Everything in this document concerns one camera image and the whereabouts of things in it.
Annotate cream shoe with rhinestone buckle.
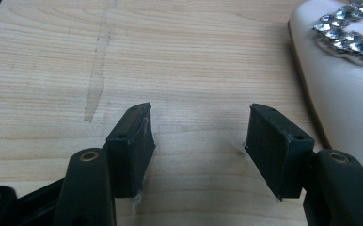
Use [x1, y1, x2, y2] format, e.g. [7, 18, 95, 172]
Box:
[287, 0, 363, 186]

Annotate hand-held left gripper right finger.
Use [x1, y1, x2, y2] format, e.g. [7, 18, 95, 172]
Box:
[245, 103, 316, 202]

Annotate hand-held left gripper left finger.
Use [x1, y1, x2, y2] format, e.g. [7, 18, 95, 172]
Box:
[103, 102, 156, 199]

